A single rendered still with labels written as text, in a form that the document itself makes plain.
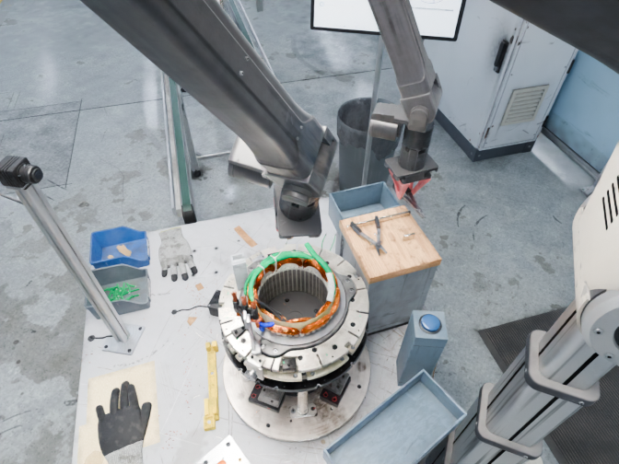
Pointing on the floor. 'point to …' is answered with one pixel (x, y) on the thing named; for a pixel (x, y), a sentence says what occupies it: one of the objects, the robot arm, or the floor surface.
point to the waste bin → (352, 177)
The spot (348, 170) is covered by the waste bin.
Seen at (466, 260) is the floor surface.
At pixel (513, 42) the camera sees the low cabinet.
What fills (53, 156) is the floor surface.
